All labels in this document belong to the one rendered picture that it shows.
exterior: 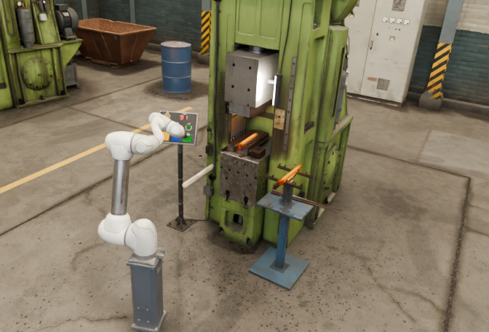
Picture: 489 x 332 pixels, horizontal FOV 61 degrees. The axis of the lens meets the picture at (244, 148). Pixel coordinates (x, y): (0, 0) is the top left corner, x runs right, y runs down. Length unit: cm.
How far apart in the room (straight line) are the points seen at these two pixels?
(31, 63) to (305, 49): 539
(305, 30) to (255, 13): 44
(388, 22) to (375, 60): 72
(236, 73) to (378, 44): 529
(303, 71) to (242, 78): 49
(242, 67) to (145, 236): 151
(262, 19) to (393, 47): 521
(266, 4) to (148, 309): 240
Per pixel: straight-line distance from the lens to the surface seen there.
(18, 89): 779
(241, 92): 346
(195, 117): 373
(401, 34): 834
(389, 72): 848
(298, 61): 334
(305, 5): 327
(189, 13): 1101
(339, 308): 363
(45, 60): 789
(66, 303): 368
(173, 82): 818
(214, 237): 414
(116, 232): 291
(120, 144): 276
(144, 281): 304
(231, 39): 358
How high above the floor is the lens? 249
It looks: 25 degrees down
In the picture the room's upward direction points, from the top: 4 degrees clockwise
